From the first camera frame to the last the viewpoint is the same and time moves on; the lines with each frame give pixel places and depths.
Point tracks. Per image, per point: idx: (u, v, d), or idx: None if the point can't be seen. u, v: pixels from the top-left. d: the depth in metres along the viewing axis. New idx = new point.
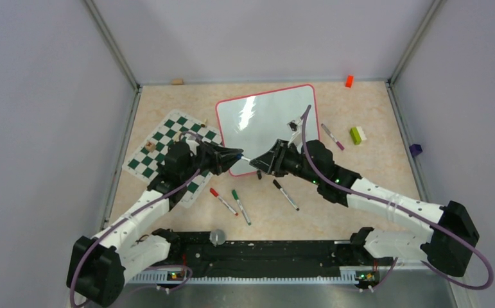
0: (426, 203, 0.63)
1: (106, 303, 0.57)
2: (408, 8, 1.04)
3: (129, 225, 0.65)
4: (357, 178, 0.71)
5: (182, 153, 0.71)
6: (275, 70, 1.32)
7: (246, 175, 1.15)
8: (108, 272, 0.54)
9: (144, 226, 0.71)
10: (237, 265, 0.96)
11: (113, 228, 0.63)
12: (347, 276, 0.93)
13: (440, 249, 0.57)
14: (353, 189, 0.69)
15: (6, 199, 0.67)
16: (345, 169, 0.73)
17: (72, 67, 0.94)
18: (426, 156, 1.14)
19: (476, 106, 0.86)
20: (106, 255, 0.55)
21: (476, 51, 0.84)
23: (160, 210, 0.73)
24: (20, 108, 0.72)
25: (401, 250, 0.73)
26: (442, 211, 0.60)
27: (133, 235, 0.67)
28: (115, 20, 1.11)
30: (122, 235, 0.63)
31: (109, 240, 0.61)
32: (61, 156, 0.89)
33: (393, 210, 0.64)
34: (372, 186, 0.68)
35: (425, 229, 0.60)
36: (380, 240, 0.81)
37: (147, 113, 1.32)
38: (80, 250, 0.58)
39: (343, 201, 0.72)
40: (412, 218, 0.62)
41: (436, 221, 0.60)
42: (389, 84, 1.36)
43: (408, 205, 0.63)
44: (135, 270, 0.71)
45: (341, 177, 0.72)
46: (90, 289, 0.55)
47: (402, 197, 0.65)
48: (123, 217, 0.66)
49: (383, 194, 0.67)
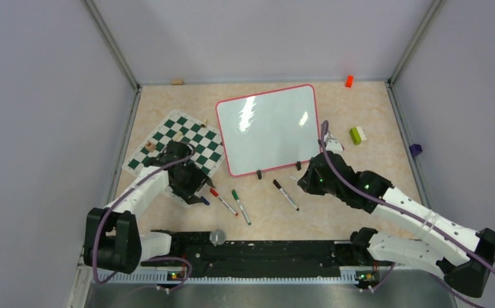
0: (462, 228, 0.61)
1: (129, 269, 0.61)
2: (407, 7, 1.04)
3: (137, 193, 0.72)
4: (388, 187, 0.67)
5: (184, 144, 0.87)
6: (275, 70, 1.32)
7: (246, 175, 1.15)
8: (126, 235, 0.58)
9: (150, 196, 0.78)
10: (237, 265, 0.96)
11: (124, 197, 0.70)
12: (347, 276, 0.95)
13: (470, 276, 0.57)
14: (384, 200, 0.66)
15: (4, 199, 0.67)
16: (375, 174, 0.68)
17: (73, 67, 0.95)
18: (426, 157, 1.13)
19: (475, 106, 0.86)
20: (122, 219, 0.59)
21: (476, 52, 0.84)
23: (161, 182, 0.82)
24: (18, 110, 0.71)
25: (409, 260, 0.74)
26: (479, 238, 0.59)
27: (143, 201, 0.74)
28: (116, 20, 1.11)
30: (133, 202, 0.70)
31: (123, 208, 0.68)
32: (62, 156, 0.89)
33: (428, 230, 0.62)
34: (404, 199, 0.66)
35: (461, 256, 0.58)
36: (386, 246, 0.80)
37: (147, 113, 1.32)
38: (94, 221, 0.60)
39: (368, 208, 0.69)
40: (448, 241, 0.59)
41: (472, 248, 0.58)
42: (389, 84, 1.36)
43: (443, 227, 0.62)
44: (146, 252, 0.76)
45: (370, 182, 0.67)
46: (112, 258, 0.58)
47: (438, 217, 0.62)
48: (130, 188, 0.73)
49: (418, 210, 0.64)
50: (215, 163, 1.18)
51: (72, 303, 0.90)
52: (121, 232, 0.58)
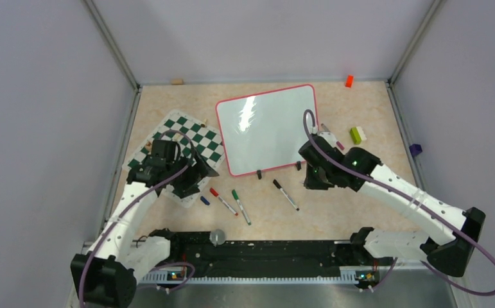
0: (448, 206, 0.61)
1: (126, 303, 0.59)
2: (406, 7, 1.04)
3: (121, 228, 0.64)
4: (377, 164, 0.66)
5: (170, 141, 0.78)
6: (275, 70, 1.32)
7: (246, 175, 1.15)
8: (114, 281, 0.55)
9: (137, 221, 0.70)
10: (237, 265, 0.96)
11: (106, 237, 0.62)
12: (347, 276, 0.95)
13: (453, 255, 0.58)
14: (372, 177, 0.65)
15: (4, 199, 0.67)
16: (363, 151, 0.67)
17: (73, 67, 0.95)
18: (426, 156, 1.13)
19: (476, 106, 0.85)
20: (108, 265, 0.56)
21: (476, 51, 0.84)
23: (148, 201, 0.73)
24: (18, 109, 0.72)
25: (400, 249, 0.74)
26: (465, 217, 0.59)
27: (130, 232, 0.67)
28: (116, 20, 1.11)
30: (117, 240, 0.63)
31: (106, 251, 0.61)
32: (62, 156, 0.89)
33: (415, 208, 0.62)
34: (393, 176, 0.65)
35: (446, 234, 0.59)
36: (380, 240, 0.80)
37: (147, 113, 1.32)
38: (79, 267, 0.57)
39: (355, 185, 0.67)
40: (434, 220, 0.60)
41: (459, 226, 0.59)
42: (389, 84, 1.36)
43: (431, 206, 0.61)
44: (143, 268, 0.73)
45: (357, 159, 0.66)
46: (105, 298, 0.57)
47: (427, 196, 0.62)
48: (112, 222, 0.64)
49: (406, 188, 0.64)
50: (215, 163, 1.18)
51: (72, 303, 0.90)
52: (108, 279, 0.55)
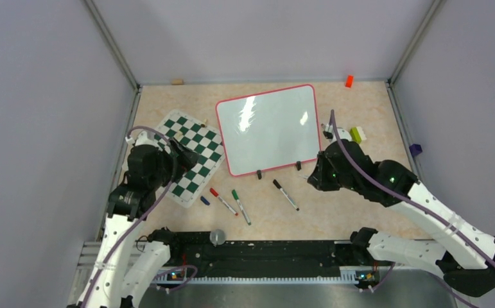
0: (481, 233, 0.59)
1: None
2: (406, 7, 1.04)
3: (108, 274, 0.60)
4: (414, 181, 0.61)
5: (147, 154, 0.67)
6: (275, 70, 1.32)
7: (245, 175, 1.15)
8: None
9: (128, 255, 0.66)
10: (237, 265, 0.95)
11: (93, 286, 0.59)
12: (347, 276, 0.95)
13: (480, 282, 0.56)
14: (410, 197, 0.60)
15: (5, 199, 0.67)
16: (401, 166, 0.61)
17: (73, 67, 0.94)
18: (426, 157, 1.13)
19: (475, 106, 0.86)
20: None
21: (476, 52, 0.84)
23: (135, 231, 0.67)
24: (19, 110, 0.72)
25: (409, 259, 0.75)
26: None
27: (121, 269, 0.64)
28: (116, 20, 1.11)
30: (107, 287, 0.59)
31: (96, 301, 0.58)
32: (62, 156, 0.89)
33: (451, 233, 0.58)
34: (430, 197, 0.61)
35: (477, 262, 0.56)
36: (386, 245, 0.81)
37: (147, 113, 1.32)
38: None
39: (388, 201, 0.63)
40: (468, 247, 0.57)
41: (490, 255, 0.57)
42: (389, 84, 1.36)
43: (465, 232, 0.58)
44: (142, 287, 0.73)
45: (395, 175, 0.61)
46: None
47: (463, 222, 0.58)
48: (98, 269, 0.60)
49: (442, 211, 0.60)
50: (215, 163, 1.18)
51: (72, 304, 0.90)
52: None
